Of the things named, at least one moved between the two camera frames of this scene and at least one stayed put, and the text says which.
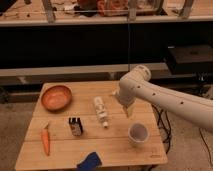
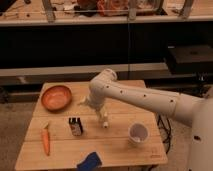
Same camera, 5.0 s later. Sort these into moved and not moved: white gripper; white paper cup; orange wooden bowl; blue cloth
Moved: white gripper
Not moved: orange wooden bowl; blue cloth; white paper cup
